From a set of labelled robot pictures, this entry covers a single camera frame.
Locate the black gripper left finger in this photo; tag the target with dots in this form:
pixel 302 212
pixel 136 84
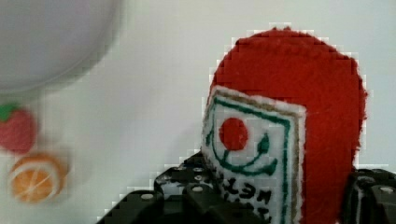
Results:
pixel 184 194

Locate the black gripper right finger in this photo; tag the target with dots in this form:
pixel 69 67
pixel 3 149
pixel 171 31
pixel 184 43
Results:
pixel 370 198

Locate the red plush ketchup bottle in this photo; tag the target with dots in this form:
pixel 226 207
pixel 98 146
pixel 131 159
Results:
pixel 282 126

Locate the orange slice toy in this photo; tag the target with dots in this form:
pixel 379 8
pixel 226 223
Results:
pixel 37 178

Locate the red strawberry toy upper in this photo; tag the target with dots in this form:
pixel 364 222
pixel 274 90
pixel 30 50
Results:
pixel 17 129

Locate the lilac round plate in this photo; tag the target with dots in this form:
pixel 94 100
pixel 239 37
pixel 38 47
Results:
pixel 44 39

